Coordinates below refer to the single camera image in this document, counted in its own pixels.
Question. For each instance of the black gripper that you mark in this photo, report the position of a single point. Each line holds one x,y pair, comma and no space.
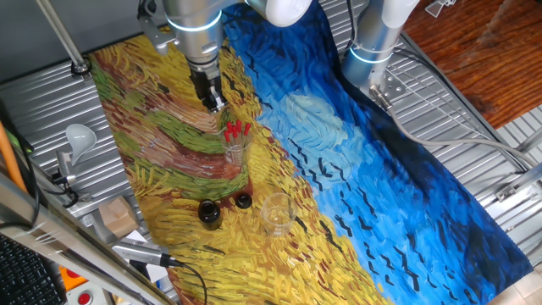
203,78

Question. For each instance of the red bulb glass dropper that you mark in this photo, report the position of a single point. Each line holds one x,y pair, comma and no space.
229,125
247,129
227,136
239,125
234,131

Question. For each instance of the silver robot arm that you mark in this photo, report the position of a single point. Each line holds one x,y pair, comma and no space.
199,25

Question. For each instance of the clear glass dropper beaker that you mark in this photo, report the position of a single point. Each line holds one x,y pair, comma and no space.
237,157

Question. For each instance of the dark brown bottle cap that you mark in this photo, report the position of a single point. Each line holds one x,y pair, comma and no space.
244,201

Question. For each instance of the brown glass bottle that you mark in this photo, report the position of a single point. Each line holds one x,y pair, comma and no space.
209,216

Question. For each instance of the white plastic funnel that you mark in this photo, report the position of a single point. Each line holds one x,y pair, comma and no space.
80,137

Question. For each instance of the clear plastic beaker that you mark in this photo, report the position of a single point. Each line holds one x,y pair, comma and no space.
277,224

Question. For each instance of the small wooden block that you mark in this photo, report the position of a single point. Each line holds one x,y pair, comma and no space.
119,205

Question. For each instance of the Van Gogh painting print cloth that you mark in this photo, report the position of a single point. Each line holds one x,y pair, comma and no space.
339,190

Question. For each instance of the small cardboard box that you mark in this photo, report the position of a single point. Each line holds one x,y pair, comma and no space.
120,226

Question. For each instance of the metal tripod pole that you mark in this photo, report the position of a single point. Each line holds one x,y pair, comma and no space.
59,31

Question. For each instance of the orange pipe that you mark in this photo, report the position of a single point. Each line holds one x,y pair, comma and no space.
10,165

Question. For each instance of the orange box with red button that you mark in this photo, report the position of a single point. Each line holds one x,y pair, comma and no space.
70,279

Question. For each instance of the grey box with red button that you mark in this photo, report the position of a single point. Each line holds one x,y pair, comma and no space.
84,298

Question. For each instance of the clear plastic stand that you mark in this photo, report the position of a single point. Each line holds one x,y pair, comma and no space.
436,8

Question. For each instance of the black keyboard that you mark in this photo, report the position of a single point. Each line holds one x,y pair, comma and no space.
21,279

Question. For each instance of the wrist camera on silver bracket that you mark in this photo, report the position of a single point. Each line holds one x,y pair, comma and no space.
156,36

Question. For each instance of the silver depth camera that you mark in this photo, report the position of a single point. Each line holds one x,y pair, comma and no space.
139,252

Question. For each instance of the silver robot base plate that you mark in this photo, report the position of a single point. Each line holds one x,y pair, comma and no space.
394,87

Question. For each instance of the aluminium frame bar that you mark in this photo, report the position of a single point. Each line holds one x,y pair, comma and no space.
63,235

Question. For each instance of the metal table bracket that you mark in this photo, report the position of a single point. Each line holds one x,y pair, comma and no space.
506,192

